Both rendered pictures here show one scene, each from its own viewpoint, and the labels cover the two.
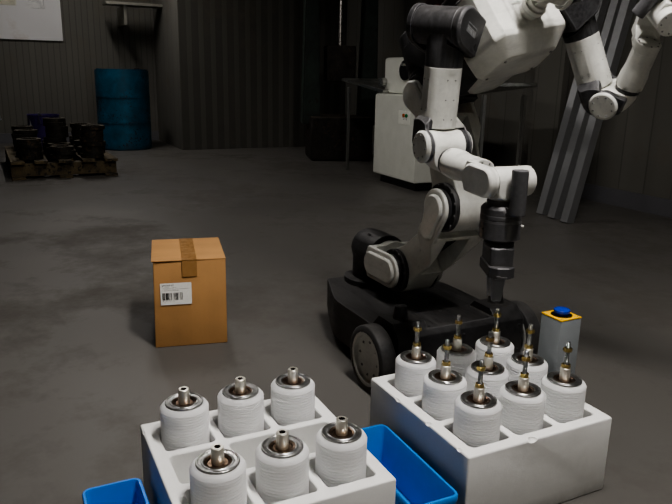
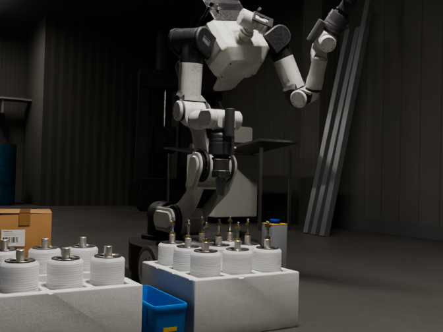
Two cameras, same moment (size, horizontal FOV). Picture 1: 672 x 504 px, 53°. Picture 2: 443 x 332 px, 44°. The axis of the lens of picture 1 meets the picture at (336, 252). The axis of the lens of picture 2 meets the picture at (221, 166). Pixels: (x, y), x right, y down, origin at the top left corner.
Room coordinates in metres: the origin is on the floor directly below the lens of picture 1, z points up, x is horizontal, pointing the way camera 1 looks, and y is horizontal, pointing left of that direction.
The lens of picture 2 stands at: (-0.46, -0.21, 0.48)
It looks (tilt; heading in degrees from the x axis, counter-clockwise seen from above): 1 degrees up; 355
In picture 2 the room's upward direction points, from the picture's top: 2 degrees clockwise
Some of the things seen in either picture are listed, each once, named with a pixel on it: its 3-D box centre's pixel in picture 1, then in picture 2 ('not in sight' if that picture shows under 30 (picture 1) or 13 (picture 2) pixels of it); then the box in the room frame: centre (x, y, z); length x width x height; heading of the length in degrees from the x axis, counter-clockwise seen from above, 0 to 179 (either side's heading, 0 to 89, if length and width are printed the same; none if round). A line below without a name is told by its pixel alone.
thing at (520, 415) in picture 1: (519, 427); (236, 277); (1.31, -0.41, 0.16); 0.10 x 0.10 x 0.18
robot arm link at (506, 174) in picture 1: (509, 193); (225, 126); (1.41, -0.37, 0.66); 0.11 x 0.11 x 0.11; 23
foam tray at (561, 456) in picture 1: (482, 431); (217, 292); (1.42, -0.35, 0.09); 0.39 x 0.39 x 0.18; 27
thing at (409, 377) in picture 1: (414, 392); (171, 269); (1.47, -0.19, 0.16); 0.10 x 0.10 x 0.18
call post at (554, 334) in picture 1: (554, 371); (273, 265); (1.62, -0.58, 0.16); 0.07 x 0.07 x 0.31; 27
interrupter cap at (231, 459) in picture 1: (217, 461); (20, 261); (1.01, 0.19, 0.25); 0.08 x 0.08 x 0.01
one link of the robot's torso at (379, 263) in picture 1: (403, 264); (180, 219); (2.18, -0.23, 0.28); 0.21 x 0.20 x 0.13; 27
